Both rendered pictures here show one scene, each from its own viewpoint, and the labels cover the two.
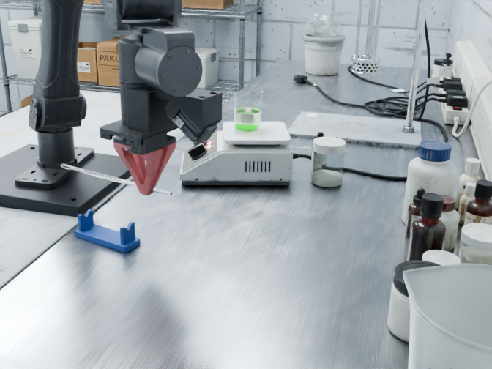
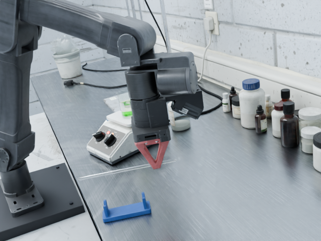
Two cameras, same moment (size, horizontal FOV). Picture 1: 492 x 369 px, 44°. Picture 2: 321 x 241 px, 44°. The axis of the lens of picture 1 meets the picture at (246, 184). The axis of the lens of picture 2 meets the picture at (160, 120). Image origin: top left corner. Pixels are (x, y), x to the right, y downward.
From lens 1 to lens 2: 0.52 m
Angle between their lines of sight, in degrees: 31
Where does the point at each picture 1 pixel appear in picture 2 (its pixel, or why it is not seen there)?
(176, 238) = (162, 191)
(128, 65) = (144, 87)
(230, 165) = not seen: hidden behind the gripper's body
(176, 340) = (256, 233)
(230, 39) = not seen: outside the picture
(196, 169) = (118, 150)
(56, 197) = (57, 208)
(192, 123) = (194, 108)
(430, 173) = (257, 96)
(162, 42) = (183, 62)
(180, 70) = (193, 76)
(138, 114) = (158, 116)
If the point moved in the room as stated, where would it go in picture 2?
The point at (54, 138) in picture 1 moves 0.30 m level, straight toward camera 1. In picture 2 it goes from (20, 171) to (120, 199)
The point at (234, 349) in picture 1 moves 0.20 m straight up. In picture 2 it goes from (286, 219) to (281, 119)
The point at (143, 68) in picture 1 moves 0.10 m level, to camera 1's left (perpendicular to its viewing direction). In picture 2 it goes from (170, 83) to (121, 102)
